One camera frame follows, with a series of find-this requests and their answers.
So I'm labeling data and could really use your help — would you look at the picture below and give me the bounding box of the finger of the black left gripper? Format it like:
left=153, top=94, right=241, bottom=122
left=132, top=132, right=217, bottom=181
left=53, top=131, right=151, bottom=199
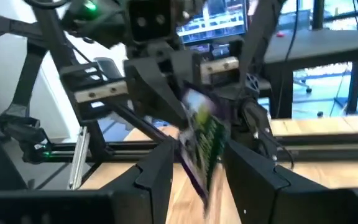
left=234, top=98, right=275, bottom=158
left=124, top=58, right=189, bottom=128

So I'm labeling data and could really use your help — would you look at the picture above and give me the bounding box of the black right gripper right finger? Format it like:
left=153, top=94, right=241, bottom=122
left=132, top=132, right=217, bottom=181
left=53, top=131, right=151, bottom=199
left=223, top=140, right=354, bottom=224

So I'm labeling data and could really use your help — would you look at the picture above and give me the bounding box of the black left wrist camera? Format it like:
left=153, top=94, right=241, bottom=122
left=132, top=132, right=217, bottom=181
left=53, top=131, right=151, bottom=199
left=128, top=0, right=174, bottom=44

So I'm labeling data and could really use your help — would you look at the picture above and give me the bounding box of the grey office chair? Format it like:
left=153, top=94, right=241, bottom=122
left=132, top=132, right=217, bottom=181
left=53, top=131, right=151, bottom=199
left=93, top=57, right=124, bottom=80

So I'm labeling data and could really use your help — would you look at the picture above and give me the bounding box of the grey office desk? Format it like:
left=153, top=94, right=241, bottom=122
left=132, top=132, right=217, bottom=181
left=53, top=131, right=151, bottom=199
left=264, top=27, right=358, bottom=119

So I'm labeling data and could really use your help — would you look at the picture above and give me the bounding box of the black computer monitor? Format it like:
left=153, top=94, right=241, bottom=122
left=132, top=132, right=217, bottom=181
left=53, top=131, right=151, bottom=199
left=176, top=0, right=249, bottom=44

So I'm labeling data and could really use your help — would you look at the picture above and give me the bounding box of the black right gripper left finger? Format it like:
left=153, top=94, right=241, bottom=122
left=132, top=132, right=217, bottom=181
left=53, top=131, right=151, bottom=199
left=100, top=137, right=175, bottom=224

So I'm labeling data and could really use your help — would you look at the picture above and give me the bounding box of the black tea bag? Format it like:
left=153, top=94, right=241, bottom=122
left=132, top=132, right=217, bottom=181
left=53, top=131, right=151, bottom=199
left=177, top=88, right=229, bottom=215

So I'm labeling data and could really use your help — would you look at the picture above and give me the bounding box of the black hanging cable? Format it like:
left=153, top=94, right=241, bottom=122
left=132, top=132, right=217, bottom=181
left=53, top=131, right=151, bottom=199
left=283, top=0, right=301, bottom=65

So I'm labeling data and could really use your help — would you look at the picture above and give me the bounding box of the white frame bracket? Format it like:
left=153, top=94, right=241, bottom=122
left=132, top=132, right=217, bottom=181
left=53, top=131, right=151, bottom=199
left=68, top=126, right=90, bottom=190

